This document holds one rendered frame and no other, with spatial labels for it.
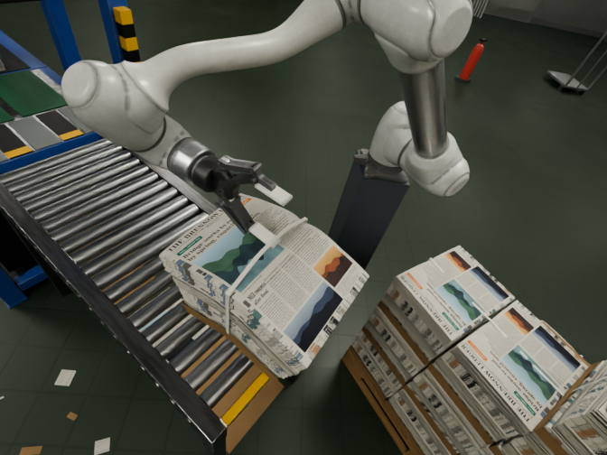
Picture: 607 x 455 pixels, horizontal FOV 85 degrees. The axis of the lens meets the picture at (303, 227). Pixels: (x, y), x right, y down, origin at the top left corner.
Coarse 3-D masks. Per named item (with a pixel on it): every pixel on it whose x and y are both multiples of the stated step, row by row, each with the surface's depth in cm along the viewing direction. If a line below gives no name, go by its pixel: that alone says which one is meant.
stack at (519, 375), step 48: (432, 288) 122; (480, 288) 125; (384, 336) 141; (432, 336) 116; (480, 336) 111; (528, 336) 115; (384, 384) 154; (432, 384) 124; (480, 384) 105; (528, 384) 103; (432, 432) 133; (528, 432) 97
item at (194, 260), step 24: (216, 216) 86; (264, 216) 84; (192, 240) 79; (216, 240) 78; (240, 240) 78; (168, 264) 76; (192, 264) 73; (216, 264) 72; (192, 288) 78; (216, 312) 78
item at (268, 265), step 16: (288, 224) 83; (304, 224) 84; (288, 240) 79; (304, 240) 80; (240, 256) 74; (272, 256) 75; (288, 256) 76; (224, 272) 70; (240, 272) 71; (256, 272) 72; (272, 272) 72; (224, 288) 68; (240, 288) 69; (256, 288) 69; (224, 304) 71; (240, 304) 66; (224, 320) 79
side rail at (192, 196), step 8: (144, 160) 145; (152, 168) 143; (160, 168) 144; (160, 176) 141; (168, 176) 141; (176, 176) 142; (168, 184) 140; (176, 184) 139; (184, 184) 140; (184, 192) 136; (192, 192) 137; (192, 200) 134; (200, 200) 135; (200, 208) 133; (208, 208) 133; (216, 208) 134
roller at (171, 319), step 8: (168, 312) 102; (176, 312) 102; (184, 312) 103; (160, 320) 100; (168, 320) 100; (176, 320) 102; (152, 328) 98; (160, 328) 98; (168, 328) 100; (144, 336) 96; (152, 336) 97; (160, 336) 98; (152, 344) 97
